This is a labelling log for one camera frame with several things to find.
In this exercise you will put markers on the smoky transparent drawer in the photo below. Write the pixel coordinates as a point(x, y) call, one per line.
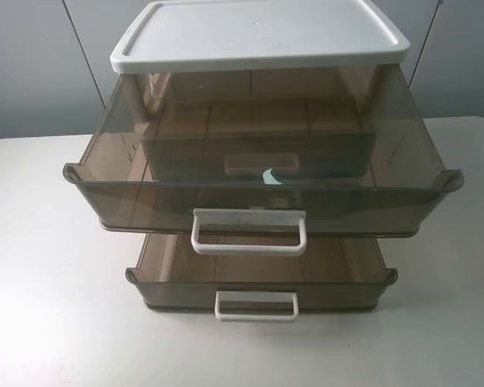
point(300, 141)
point(333, 275)
point(405, 181)

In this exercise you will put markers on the white plastic drawer cabinet frame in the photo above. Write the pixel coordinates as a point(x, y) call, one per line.
point(209, 51)

